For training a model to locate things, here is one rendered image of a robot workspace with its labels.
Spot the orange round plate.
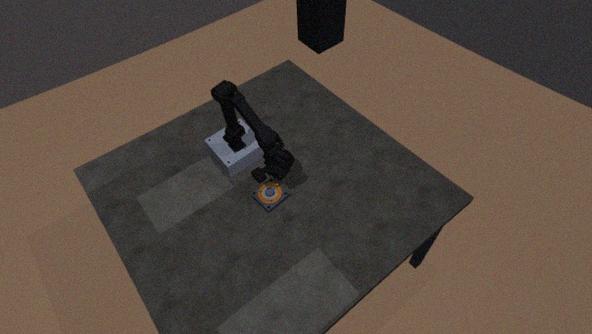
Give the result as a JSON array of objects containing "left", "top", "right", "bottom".
[{"left": 258, "top": 182, "right": 282, "bottom": 204}]

